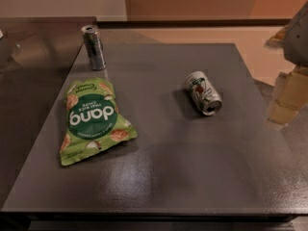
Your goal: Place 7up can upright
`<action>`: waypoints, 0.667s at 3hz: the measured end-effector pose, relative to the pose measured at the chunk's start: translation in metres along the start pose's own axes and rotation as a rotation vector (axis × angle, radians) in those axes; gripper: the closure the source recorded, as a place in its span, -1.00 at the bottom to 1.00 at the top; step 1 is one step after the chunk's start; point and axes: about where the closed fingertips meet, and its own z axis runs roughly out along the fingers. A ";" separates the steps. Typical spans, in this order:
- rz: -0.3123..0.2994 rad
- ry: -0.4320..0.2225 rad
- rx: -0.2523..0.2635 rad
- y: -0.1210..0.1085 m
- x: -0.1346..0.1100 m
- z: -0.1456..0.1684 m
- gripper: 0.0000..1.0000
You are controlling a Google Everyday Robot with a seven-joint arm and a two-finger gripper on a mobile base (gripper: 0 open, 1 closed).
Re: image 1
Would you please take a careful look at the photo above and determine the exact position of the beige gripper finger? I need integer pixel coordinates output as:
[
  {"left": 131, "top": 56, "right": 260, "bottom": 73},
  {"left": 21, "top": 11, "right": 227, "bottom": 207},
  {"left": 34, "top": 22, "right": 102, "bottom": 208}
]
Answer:
[
  {"left": 268, "top": 65, "right": 308, "bottom": 125},
  {"left": 266, "top": 26, "right": 287, "bottom": 48}
]

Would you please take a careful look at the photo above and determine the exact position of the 7up soda can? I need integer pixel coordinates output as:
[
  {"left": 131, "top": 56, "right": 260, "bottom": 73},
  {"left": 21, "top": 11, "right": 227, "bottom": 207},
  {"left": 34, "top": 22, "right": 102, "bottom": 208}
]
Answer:
[{"left": 185, "top": 71, "right": 222, "bottom": 116}]

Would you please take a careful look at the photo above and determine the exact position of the tall silver energy drink can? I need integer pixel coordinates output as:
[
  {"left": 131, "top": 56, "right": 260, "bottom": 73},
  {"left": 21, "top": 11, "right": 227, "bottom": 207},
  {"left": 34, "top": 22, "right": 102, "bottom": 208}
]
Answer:
[{"left": 81, "top": 25, "right": 106, "bottom": 71}]

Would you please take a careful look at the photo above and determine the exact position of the green dang chips bag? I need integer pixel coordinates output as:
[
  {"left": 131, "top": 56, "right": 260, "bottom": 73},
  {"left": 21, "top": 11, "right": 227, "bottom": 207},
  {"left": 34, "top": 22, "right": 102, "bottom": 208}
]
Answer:
[{"left": 60, "top": 78, "right": 138, "bottom": 167}]

